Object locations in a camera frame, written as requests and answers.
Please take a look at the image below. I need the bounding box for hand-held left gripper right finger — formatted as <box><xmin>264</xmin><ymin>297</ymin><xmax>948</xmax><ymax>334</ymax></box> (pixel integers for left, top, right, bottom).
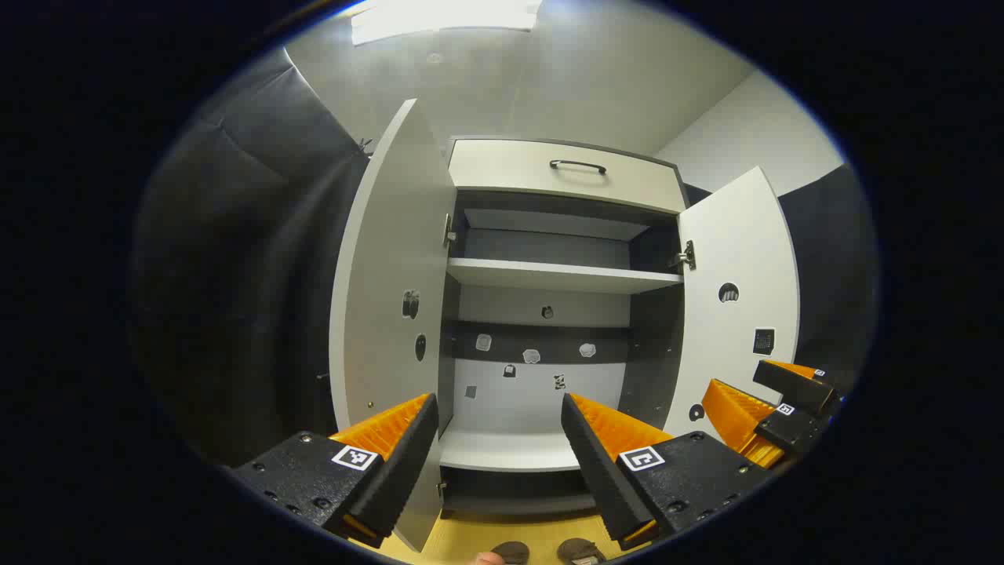
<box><xmin>561</xmin><ymin>392</ymin><xmax>773</xmax><ymax>552</ymax></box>

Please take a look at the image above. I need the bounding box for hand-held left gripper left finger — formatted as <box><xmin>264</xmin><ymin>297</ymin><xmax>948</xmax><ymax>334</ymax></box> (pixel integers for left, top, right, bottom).
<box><xmin>231</xmin><ymin>392</ymin><xmax>440</xmax><ymax>550</ymax></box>

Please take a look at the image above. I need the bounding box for white and grey shoe cabinet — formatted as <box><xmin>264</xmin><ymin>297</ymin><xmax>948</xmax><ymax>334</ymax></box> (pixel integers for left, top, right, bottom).
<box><xmin>329</xmin><ymin>98</ymin><xmax>801</xmax><ymax>554</ymax></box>

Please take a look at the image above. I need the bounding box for white cabinet shelf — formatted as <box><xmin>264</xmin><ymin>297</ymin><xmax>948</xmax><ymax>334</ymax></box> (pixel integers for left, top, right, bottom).
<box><xmin>447</xmin><ymin>257</ymin><xmax>683</xmax><ymax>295</ymax></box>

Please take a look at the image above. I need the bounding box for white cabinet drawer front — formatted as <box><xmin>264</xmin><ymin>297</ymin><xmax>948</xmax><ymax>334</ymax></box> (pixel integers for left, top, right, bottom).
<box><xmin>447</xmin><ymin>137</ymin><xmax>687</xmax><ymax>214</ymax></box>

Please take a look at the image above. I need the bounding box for ceiling light panel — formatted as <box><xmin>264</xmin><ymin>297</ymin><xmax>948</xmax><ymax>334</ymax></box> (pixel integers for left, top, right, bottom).
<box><xmin>351</xmin><ymin>0</ymin><xmax>542</xmax><ymax>44</ymax></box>

